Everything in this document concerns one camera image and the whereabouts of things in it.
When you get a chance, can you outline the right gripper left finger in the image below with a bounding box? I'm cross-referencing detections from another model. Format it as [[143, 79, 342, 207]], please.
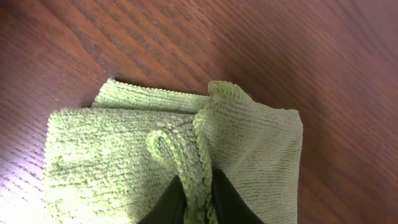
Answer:
[[138, 175, 187, 224]]

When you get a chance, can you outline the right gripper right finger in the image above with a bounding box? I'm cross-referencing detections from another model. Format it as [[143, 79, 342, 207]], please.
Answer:
[[211, 169, 264, 224]]

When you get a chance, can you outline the green microfiber cloth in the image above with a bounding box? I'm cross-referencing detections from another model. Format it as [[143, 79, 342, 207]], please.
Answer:
[[42, 79, 303, 224]]

